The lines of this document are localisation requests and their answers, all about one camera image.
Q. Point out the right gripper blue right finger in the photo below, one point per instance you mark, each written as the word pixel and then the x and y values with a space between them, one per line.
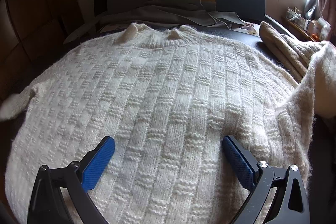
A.
pixel 289 204

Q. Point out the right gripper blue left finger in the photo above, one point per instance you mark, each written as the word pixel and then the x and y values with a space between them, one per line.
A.
pixel 47 204

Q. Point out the white knitted sweater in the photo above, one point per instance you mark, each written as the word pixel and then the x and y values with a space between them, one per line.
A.
pixel 167 98

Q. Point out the beige folded sweater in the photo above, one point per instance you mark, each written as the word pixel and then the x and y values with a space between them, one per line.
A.
pixel 286 50

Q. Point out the cluttered wooden side shelf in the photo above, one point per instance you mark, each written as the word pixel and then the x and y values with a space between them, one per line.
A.
pixel 315 30

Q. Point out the pink floral curtain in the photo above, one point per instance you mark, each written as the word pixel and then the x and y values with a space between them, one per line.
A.
pixel 315 9

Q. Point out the grey cloth garment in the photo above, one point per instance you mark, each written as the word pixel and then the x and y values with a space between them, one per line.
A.
pixel 176 12

